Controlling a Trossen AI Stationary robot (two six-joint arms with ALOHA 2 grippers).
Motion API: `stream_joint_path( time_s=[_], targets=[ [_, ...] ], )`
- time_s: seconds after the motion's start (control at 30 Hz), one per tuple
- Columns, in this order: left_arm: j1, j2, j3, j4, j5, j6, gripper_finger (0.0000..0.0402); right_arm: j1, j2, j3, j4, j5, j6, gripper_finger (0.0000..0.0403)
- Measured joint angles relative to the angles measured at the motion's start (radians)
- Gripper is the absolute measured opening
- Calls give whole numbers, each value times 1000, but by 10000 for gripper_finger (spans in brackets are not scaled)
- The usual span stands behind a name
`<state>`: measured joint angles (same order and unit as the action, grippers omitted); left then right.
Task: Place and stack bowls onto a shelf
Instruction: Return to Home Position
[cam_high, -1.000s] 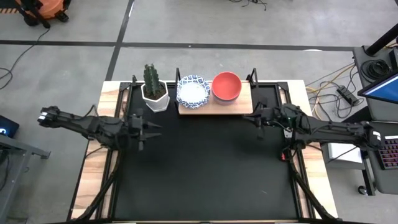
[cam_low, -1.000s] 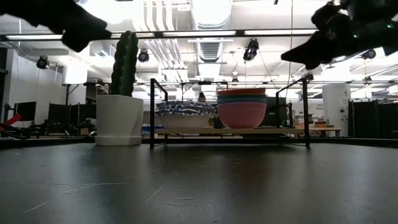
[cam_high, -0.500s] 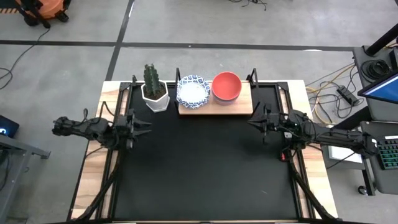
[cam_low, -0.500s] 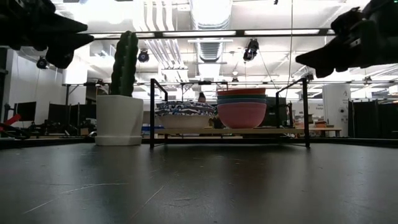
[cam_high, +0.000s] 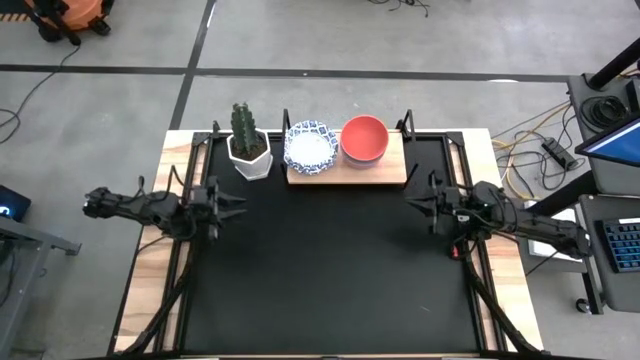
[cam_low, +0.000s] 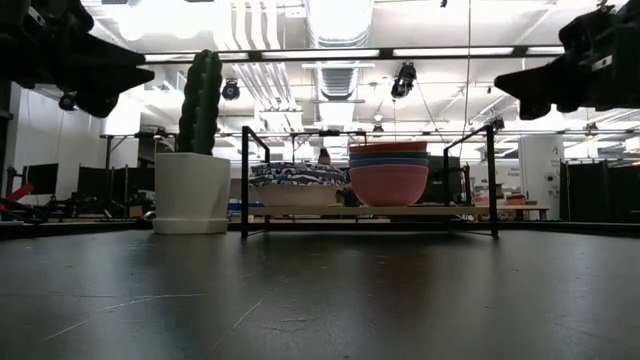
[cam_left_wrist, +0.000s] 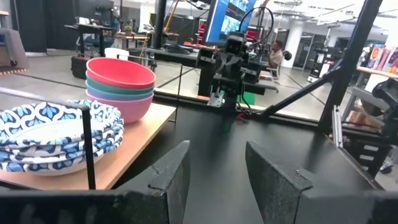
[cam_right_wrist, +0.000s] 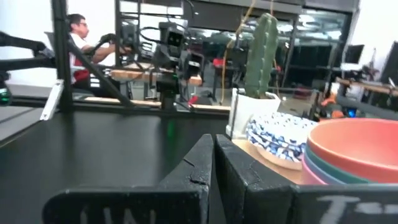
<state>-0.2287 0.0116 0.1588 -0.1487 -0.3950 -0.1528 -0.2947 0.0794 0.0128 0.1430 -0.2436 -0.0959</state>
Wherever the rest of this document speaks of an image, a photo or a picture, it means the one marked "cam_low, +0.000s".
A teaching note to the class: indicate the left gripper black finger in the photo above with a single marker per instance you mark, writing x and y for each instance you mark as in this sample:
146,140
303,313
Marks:
100,87
110,56

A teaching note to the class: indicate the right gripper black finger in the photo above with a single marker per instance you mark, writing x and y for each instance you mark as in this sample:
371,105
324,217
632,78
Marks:
535,110
540,82

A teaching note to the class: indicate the black computer monitor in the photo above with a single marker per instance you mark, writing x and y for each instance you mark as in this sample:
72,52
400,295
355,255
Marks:
41,179

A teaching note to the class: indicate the pink plastic bowl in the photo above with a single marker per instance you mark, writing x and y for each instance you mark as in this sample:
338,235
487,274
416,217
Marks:
389,187

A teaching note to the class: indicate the green ribbed plastic bowl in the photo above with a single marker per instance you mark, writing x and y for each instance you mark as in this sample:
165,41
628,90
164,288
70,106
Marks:
389,156

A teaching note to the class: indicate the wooden background table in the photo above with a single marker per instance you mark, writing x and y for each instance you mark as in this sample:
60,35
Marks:
520,209

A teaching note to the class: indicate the black partition panel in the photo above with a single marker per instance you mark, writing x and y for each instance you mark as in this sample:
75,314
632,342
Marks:
600,190

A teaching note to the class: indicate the black metal shelf frame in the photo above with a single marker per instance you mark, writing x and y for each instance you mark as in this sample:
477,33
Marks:
491,180

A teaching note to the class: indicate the person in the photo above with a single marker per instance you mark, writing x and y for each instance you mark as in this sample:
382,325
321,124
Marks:
325,157

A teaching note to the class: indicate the black hanging camera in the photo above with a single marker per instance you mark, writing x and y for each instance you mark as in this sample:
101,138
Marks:
403,80

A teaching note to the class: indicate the white column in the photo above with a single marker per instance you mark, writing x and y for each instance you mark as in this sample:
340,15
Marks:
540,170

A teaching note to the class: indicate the black box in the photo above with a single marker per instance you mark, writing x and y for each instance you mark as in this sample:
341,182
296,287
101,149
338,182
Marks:
447,180

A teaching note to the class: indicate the black overhead rig bar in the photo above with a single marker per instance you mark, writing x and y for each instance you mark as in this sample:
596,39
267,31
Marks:
320,53

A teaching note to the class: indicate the red object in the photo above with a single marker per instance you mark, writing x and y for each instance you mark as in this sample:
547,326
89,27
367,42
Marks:
17,195

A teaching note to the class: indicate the blue ribbed plastic bowl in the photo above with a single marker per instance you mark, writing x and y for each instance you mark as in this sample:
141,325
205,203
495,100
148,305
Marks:
389,163

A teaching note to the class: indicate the white plant pot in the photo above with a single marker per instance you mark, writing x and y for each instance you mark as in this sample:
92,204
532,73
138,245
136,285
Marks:
191,195

